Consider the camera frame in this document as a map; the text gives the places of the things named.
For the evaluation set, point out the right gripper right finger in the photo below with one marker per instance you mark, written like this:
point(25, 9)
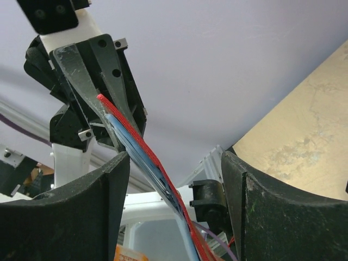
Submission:
point(272, 220)

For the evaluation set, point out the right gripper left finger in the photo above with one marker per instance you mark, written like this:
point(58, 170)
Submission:
point(77, 221)

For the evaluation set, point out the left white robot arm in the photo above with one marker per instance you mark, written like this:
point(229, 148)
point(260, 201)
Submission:
point(70, 163)

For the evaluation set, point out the red leather card holder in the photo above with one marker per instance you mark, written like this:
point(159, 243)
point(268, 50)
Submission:
point(151, 167)

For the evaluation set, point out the orange translucent connector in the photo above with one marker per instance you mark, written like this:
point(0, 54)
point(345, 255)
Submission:
point(125, 254)

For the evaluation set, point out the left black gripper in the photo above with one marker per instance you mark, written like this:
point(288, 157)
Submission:
point(75, 74)

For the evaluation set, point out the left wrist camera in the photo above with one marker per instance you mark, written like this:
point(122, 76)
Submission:
point(60, 23)

